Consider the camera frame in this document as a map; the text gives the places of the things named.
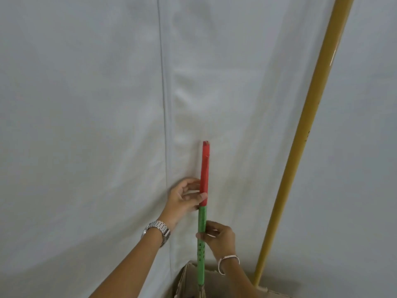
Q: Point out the person's right hand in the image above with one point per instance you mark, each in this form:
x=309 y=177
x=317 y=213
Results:
x=221 y=240

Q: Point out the person's left hand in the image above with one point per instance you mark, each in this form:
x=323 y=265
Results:
x=181 y=201

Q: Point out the yellow mop handle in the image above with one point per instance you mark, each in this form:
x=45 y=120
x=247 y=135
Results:
x=307 y=130

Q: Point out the person's left forearm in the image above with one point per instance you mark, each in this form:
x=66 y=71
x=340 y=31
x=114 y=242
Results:
x=130 y=270

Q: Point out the silver metal wristwatch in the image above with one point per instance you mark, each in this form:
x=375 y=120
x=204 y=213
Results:
x=158 y=229

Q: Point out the brown cardboard box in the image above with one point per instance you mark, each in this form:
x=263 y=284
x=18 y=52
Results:
x=214 y=285

